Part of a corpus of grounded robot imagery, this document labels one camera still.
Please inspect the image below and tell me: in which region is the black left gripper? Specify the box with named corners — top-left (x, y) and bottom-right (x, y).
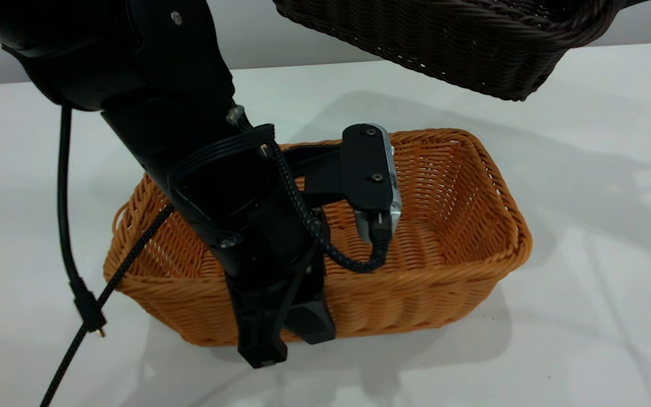
top-left (174, 150), bottom-right (337, 369)

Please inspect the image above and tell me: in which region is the orange-brown wicker basket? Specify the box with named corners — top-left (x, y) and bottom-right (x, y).
top-left (103, 128), bottom-right (533, 347)

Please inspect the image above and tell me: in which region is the dark brown wicker basket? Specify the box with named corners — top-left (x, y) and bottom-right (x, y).
top-left (272, 0), bottom-right (651, 102)

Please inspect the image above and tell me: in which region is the short braided camera cable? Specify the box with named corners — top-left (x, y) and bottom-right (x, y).
top-left (263, 138), bottom-right (392, 275)

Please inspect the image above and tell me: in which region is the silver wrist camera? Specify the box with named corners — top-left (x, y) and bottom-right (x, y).
top-left (353, 125), bottom-right (403, 245)

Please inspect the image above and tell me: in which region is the long braided black cable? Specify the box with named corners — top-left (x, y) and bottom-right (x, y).
top-left (39, 203), bottom-right (176, 407)

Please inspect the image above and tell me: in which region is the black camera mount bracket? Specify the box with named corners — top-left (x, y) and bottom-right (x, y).
top-left (280, 123), bottom-right (395, 213)

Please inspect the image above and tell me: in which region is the thin black wrist cable loop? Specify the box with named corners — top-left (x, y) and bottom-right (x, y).
top-left (166, 123), bottom-right (276, 190)

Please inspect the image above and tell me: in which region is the smooth black cable with plug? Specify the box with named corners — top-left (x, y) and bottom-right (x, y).
top-left (57, 105), bottom-right (107, 339)

